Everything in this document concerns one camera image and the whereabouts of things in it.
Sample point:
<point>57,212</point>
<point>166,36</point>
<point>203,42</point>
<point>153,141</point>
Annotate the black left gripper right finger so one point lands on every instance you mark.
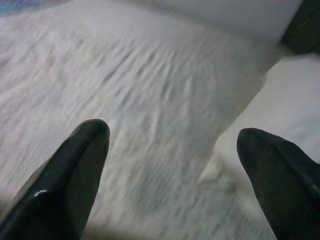
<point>287,187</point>

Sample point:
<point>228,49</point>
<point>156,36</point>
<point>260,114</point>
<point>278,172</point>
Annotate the teal blanket with colourful hearts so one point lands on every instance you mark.
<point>15,6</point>

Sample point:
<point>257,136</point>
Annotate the black tufted headboard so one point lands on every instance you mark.
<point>305,25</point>

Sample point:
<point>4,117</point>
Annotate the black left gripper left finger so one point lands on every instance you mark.
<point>57,187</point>

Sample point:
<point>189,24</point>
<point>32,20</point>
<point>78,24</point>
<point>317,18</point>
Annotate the white pillow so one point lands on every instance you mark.
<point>287,105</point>

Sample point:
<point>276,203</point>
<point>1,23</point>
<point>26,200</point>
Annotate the grey patterned mattress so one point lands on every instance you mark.
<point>150,87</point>

